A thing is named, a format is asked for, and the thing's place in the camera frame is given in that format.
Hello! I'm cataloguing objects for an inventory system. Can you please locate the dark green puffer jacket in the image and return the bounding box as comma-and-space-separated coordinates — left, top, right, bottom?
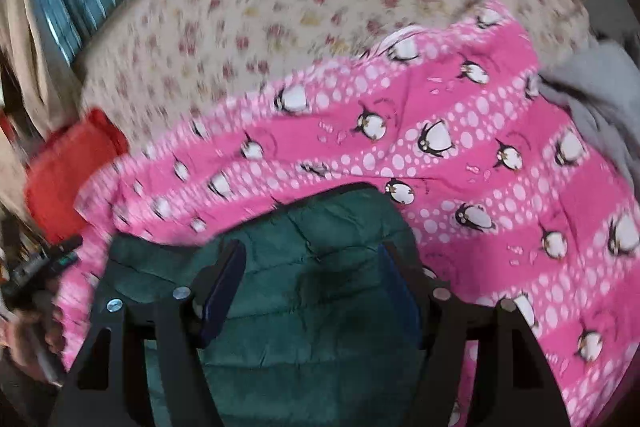
93, 184, 423, 426

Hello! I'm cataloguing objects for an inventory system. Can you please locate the left hand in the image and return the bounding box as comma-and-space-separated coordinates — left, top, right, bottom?
1, 289, 65, 386

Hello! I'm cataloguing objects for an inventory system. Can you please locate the red ruffled pillow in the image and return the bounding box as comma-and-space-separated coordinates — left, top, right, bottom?
24, 107, 129, 244

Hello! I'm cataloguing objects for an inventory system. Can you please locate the beige curtain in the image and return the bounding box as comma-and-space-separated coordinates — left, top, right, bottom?
1, 0, 81, 136

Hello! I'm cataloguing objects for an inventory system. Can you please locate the pink penguin blanket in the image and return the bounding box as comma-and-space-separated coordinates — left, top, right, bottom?
58, 0, 639, 426

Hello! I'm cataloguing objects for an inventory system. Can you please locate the grey cloth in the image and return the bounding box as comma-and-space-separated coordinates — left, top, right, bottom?
539, 40, 639, 193

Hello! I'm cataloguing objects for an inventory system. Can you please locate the floral bed sheet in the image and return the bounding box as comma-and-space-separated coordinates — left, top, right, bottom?
78, 0, 591, 147

